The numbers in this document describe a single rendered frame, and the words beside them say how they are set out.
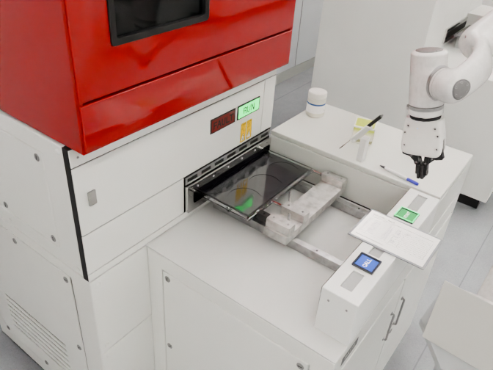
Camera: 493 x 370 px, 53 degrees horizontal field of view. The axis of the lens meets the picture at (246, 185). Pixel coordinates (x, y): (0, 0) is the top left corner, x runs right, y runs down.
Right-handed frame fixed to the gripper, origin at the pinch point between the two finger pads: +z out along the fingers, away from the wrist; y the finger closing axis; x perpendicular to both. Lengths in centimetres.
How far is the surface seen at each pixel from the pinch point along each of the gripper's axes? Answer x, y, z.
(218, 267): -39, -42, 21
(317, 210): -4.8, -29.8, 17.7
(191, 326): -46, -50, 42
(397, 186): 15.1, -12.4, 14.9
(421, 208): 6.7, -1.7, 15.5
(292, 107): 220, -187, 74
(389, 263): -21.8, 0.8, 16.0
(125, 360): -58, -71, 57
